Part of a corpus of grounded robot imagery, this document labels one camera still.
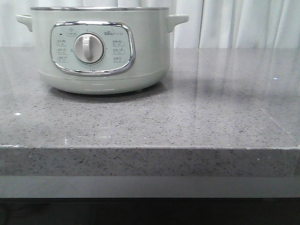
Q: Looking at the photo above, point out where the pale green electric cooking pot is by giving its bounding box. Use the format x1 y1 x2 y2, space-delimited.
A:
16 7 189 95

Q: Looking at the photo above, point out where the white pleated curtain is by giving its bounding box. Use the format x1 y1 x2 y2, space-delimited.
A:
0 0 300 49

